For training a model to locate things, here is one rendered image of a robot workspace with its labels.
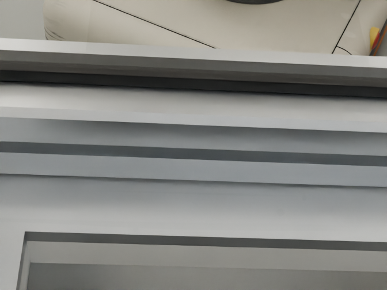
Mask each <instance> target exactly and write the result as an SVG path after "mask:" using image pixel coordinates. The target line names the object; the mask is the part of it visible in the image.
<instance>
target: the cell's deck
mask: <svg viewBox="0 0 387 290"><path fill-rule="evenodd" d="M31 262H34V263H57V264H100V265H143V266H186V267H208V268H251V269H294V270H337V271H359V272H387V187H374V186H342V185H309V184H277V183H260V182H228V181H195V180H163V179H146V178H114V177H81V176H65V175H32V174H0V290H27V287H28V279H29V271H30V267H31Z"/></svg>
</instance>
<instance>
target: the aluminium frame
mask: <svg viewBox="0 0 387 290"><path fill-rule="evenodd" d="M0 174H32V175H65V176H81V177H114V178H146V179H163V180H195V181H228V182H260V183H277V184H309V185H342V186H374V187H387V82H372V81H347V80H334V79H309V78H284V77H260V76H246V75H222V74H197V73H184V72H159V71H134V70H110V69H96V68H72V67H47V66H22V65H9V64H0Z"/></svg>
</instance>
